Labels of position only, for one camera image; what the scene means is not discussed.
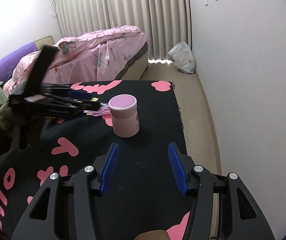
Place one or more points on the pink cylindrical cup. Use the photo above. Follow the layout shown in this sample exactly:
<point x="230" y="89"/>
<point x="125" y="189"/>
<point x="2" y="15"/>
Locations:
<point x="123" y="109"/>

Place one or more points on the black pink patterned tablecloth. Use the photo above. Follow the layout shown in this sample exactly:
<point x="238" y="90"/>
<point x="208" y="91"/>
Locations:
<point x="143" y="195"/>

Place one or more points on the bed with pink bedding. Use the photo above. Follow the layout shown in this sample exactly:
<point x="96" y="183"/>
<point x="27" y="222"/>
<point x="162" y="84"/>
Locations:
<point x="102" y="55"/>

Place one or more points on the beige striped curtain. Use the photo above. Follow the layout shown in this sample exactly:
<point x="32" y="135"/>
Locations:
<point x="165" y="22"/>

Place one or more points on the purple pillow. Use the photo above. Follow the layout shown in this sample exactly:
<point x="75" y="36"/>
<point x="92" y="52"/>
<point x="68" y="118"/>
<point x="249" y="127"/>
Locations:
<point x="10" y="61"/>

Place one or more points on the white plastic bag on floor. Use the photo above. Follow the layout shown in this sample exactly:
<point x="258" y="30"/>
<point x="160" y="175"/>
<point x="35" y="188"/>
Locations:
<point x="183" y="58"/>

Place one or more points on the right hand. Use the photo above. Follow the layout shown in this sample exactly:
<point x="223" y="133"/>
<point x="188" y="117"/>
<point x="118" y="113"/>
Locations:
<point x="153" y="235"/>

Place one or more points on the pink clear candy wrapper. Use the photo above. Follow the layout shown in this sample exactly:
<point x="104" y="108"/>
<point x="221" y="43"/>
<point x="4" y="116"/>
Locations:
<point x="103" y="109"/>

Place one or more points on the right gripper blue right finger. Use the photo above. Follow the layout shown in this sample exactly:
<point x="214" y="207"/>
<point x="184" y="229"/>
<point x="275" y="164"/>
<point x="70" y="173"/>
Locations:
<point x="177" y="167"/>

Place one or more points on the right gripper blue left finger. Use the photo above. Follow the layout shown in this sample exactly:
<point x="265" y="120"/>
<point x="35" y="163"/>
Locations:
<point x="109" y="168"/>

